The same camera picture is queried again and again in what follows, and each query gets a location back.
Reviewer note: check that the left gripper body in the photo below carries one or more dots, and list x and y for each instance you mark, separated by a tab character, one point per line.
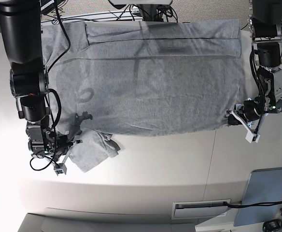
252	110

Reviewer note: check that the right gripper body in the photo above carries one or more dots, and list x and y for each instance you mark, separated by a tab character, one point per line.
56	144

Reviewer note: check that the grey T-shirt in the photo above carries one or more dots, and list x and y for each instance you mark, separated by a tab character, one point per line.
142	79

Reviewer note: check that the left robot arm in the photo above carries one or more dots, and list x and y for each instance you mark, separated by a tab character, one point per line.
265	24

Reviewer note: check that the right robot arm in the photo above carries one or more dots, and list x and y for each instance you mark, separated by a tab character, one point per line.
39	105

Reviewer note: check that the grey laptop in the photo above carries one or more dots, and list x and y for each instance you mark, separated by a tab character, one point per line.
265	185

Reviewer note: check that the black device lower right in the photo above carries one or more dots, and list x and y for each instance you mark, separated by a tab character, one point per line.
274	225

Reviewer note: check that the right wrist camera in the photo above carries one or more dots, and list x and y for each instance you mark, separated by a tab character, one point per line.
60	169

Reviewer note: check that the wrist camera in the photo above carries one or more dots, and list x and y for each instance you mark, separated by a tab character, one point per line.
60	169
252	137

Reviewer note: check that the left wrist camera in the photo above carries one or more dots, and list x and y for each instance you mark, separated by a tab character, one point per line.
252	137

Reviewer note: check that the table cable grommet box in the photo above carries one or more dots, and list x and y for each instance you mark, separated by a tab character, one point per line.
202	209

